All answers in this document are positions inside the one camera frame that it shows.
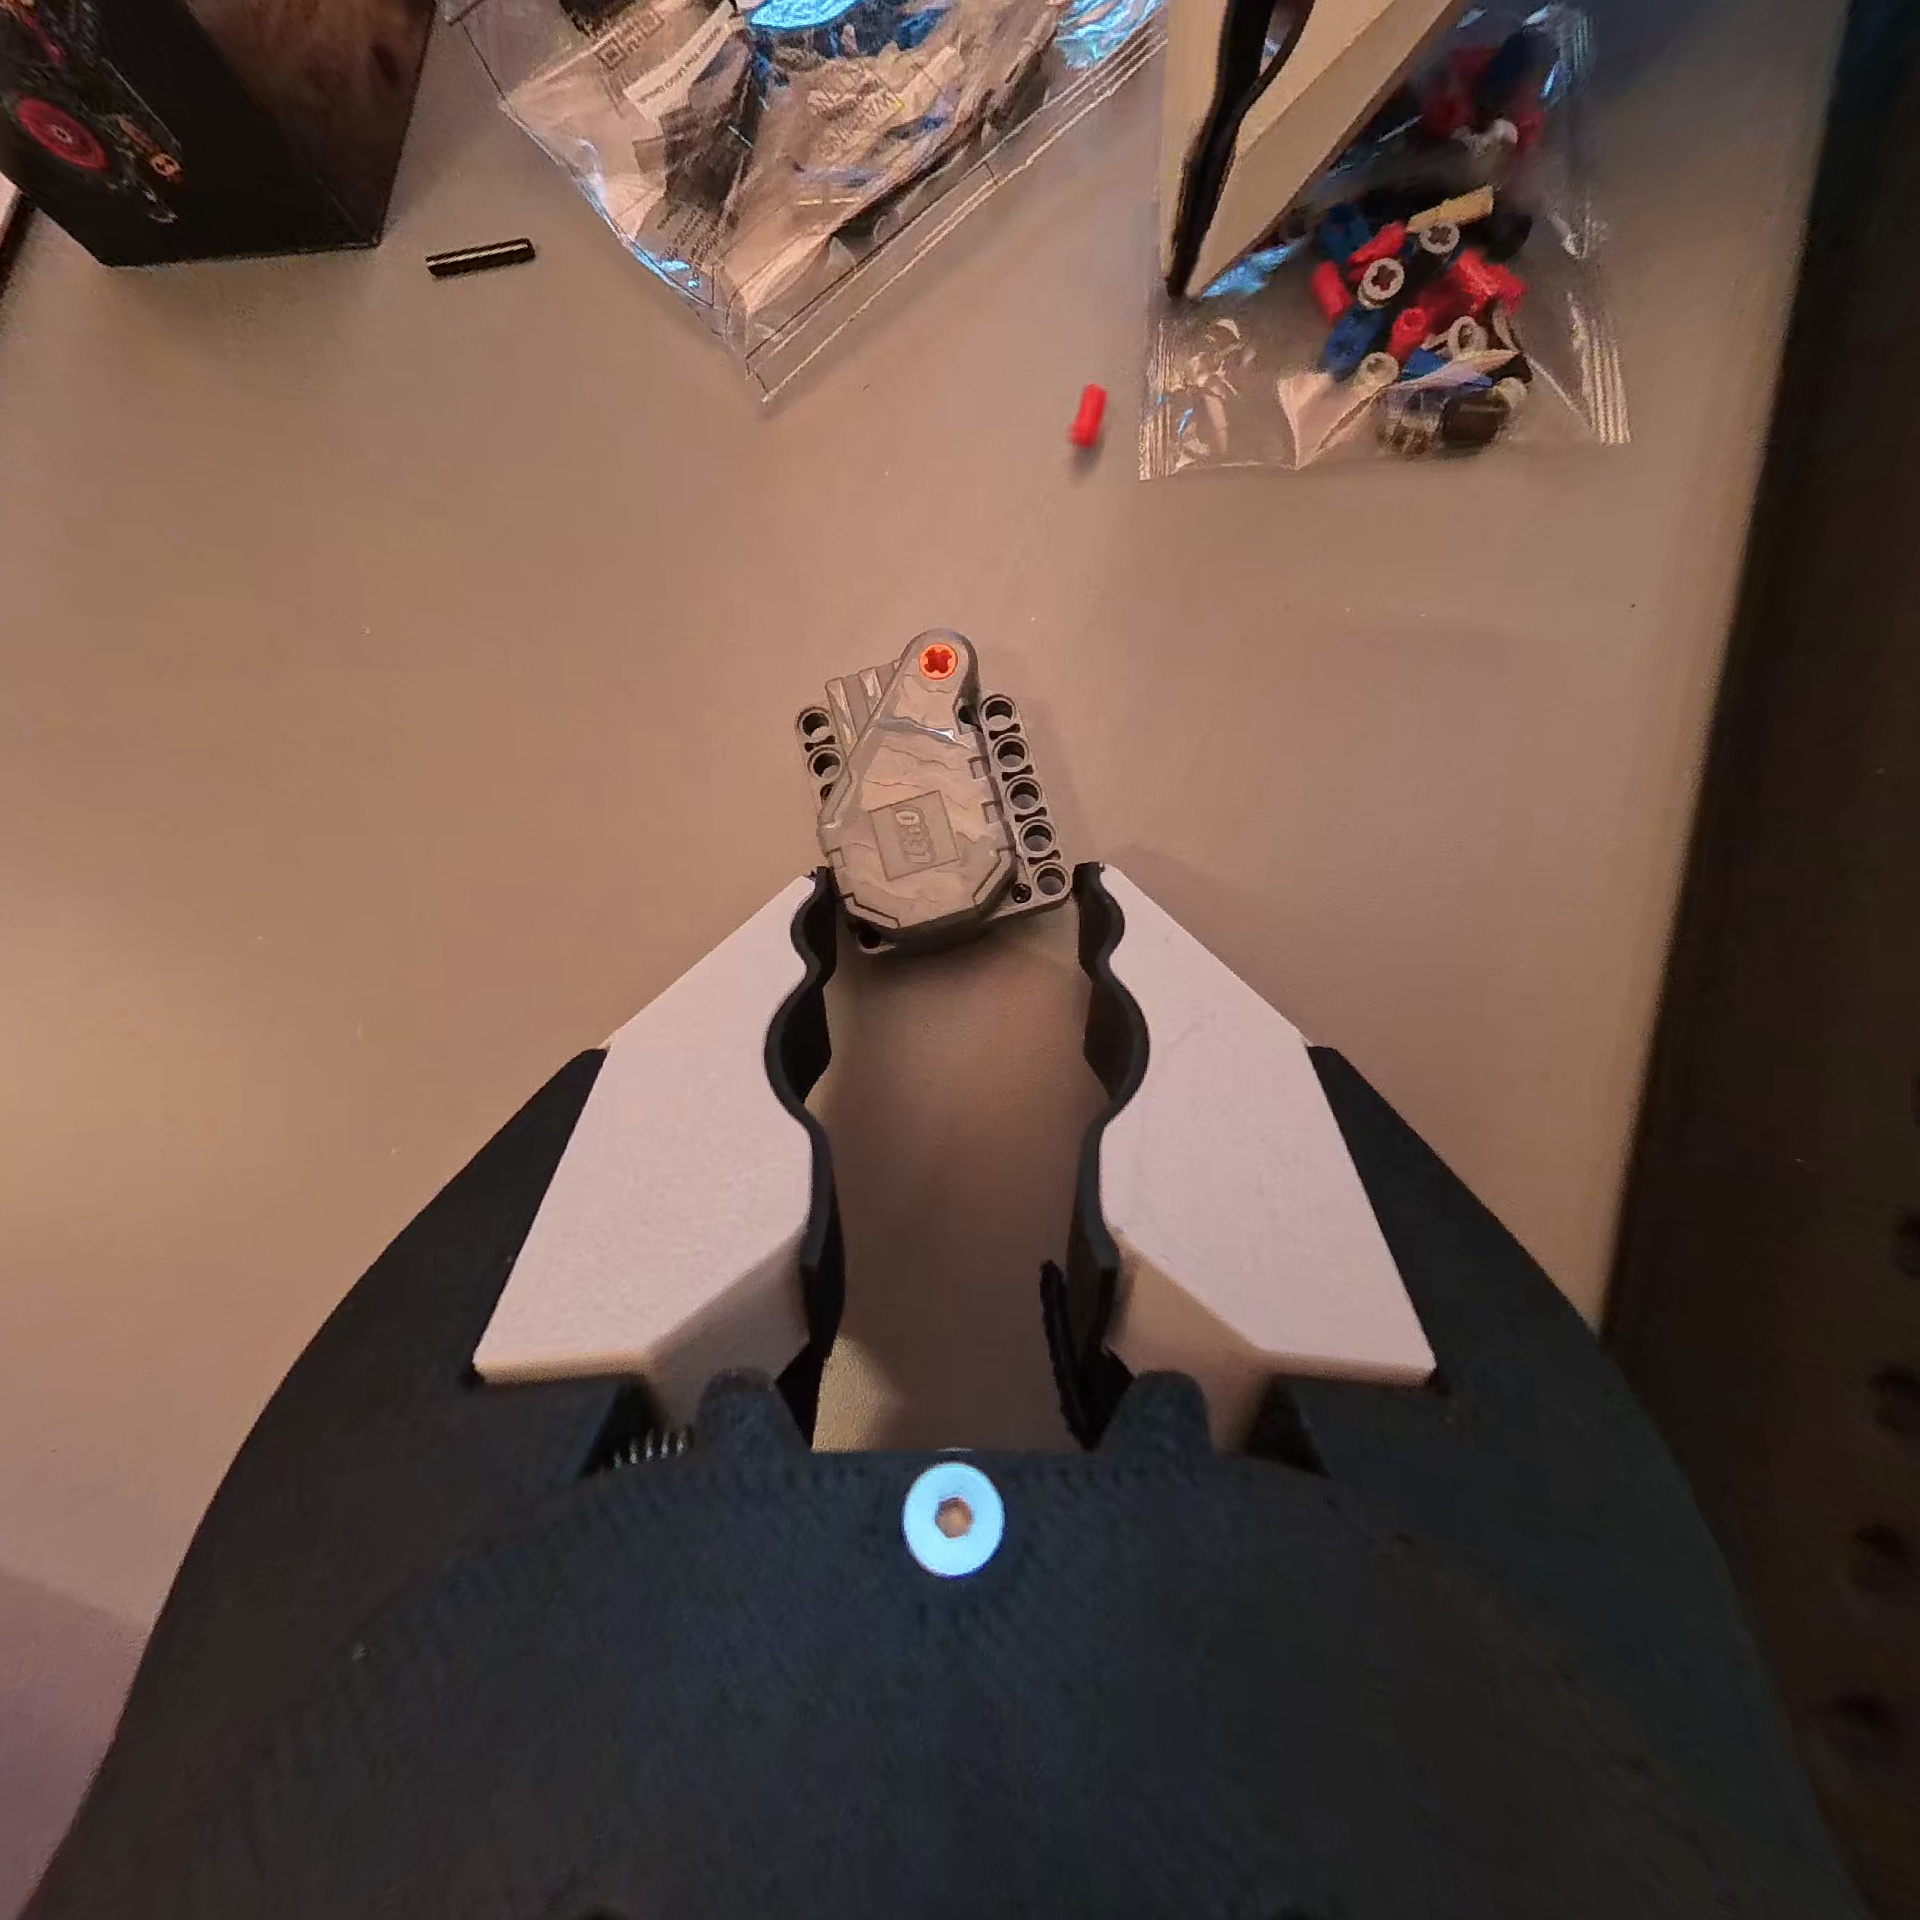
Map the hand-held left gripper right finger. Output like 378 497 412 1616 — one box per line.
1040 861 1441 1453

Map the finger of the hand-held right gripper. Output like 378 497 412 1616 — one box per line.
1198 0 1467 303
1162 0 1240 295

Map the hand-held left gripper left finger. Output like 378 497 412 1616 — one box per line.
472 873 845 1424

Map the clear bag of small pins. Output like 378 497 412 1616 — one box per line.
1137 0 1634 485

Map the bag of black blue parts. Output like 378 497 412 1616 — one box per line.
450 0 1176 410

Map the grey toy motor block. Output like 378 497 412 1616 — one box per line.
792 627 1074 951

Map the dark toy truck box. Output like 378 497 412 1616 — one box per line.
0 0 441 271

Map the grey desk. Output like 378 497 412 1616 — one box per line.
0 0 1854 1696

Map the clear bag of toy pieces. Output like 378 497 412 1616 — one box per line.
557 0 1051 227

